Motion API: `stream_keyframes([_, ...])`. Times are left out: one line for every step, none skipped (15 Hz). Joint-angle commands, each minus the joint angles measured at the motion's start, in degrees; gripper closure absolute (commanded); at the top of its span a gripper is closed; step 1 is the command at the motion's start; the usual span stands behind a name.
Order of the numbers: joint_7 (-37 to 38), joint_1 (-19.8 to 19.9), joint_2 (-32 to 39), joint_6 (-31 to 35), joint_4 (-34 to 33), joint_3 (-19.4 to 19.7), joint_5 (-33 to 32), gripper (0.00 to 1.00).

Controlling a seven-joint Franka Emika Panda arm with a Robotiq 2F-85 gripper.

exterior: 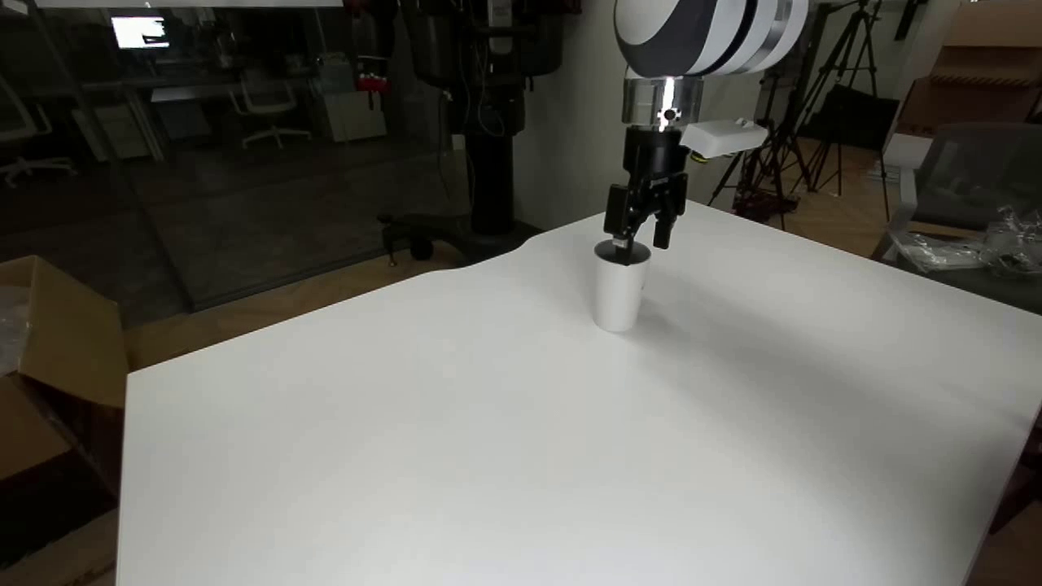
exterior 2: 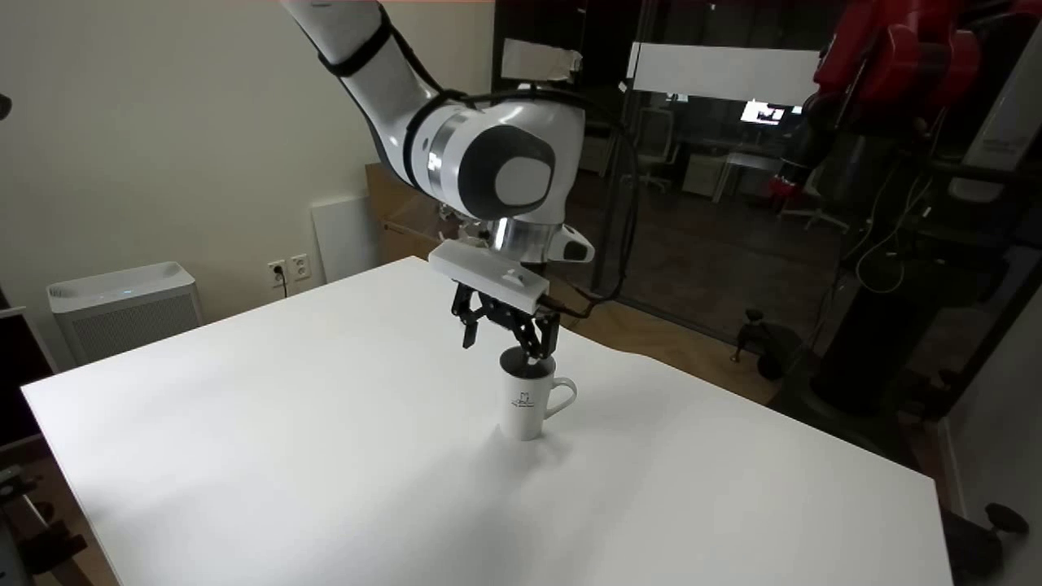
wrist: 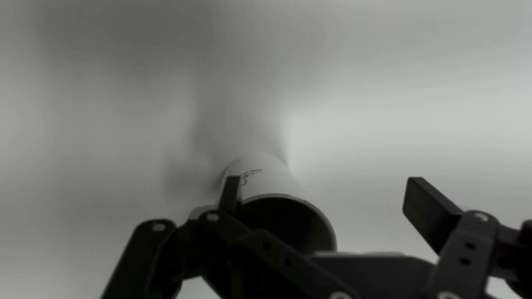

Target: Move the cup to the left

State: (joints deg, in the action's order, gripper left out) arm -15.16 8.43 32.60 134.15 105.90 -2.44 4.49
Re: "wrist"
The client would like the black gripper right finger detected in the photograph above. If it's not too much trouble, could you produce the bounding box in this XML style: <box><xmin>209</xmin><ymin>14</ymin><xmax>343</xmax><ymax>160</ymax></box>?
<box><xmin>400</xmin><ymin>177</ymin><xmax>532</xmax><ymax>299</ymax></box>

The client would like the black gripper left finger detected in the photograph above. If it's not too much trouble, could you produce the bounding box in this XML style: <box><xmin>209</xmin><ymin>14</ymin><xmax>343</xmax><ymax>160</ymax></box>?
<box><xmin>97</xmin><ymin>175</ymin><xmax>362</xmax><ymax>299</ymax></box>

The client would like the white paper cup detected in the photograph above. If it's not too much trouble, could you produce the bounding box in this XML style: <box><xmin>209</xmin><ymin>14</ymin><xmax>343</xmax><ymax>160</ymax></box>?
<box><xmin>217</xmin><ymin>152</ymin><xmax>338</xmax><ymax>255</ymax></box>

